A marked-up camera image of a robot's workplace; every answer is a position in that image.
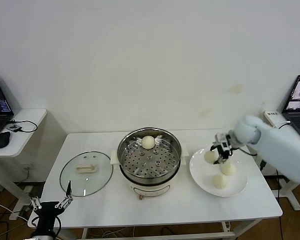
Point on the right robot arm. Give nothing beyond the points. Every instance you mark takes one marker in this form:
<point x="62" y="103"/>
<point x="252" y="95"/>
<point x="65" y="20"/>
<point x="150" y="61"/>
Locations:
<point x="277" y="147"/>

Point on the stainless steel steamer basket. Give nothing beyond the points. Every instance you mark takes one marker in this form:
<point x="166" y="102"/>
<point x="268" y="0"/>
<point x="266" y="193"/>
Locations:
<point x="150" y="162"/>

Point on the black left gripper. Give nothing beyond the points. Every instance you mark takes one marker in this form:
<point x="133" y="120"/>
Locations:
<point x="48" y="212"/>

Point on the grey laptop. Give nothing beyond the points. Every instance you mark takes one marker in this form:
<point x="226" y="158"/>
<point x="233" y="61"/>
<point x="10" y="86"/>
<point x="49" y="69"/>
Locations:
<point x="298" y="120"/>

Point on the white round plate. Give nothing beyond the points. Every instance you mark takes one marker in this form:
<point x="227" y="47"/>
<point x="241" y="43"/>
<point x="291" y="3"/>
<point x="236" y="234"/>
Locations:
<point x="205" y="186"/>

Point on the white steamed baozi bun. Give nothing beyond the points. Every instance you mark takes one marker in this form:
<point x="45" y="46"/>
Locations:
<point x="148" y="142"/>
<point x="210" y="157"/>
<point x="228" y="169"/>
<point x="220" y="181"/>

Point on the cream electric cooking pot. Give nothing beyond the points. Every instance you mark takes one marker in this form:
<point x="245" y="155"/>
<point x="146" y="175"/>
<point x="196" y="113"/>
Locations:
<point x="150" y="190"/>

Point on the black computer mouse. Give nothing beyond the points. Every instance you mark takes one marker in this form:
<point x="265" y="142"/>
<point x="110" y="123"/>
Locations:
<point x="1" y="140"/>

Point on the white side table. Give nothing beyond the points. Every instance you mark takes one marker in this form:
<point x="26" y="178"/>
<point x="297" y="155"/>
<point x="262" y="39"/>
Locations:
<point x="293" y="197"/>
<point x="27" y="117"/>

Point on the white table frame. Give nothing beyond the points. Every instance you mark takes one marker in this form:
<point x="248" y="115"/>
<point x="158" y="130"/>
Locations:
<point x="190" y="235"/>

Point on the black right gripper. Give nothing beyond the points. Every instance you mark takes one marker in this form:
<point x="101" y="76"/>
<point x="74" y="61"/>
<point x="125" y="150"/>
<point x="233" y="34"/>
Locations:
<point x="223" y="145"/>

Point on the white floor power strip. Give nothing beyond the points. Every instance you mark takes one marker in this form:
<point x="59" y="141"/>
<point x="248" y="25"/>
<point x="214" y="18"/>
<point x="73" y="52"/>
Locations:
<point x="16" y="215"/>

